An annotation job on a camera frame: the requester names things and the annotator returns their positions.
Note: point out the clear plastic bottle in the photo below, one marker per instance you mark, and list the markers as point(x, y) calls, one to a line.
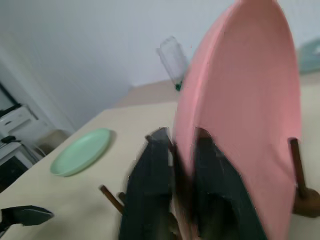
point(173, 63)

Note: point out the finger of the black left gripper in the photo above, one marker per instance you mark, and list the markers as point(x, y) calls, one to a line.
point(147, 185)

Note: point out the wooden dish rack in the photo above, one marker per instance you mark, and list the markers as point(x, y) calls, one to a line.
point(300, 185)

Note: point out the small black device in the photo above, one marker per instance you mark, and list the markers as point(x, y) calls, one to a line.
point(8, 138)

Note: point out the pink plate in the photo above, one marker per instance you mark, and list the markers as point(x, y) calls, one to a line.
point(245, 105)

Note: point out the white cabinet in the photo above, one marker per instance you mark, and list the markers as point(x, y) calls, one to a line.
point(15, 140)

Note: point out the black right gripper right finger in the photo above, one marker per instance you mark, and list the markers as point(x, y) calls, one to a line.
point(222, 195)

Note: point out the green plate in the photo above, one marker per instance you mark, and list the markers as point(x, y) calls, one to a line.
point(81, 152)

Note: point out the black pointed right gripper left finger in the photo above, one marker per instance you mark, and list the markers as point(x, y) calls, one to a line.
point(27, 215)

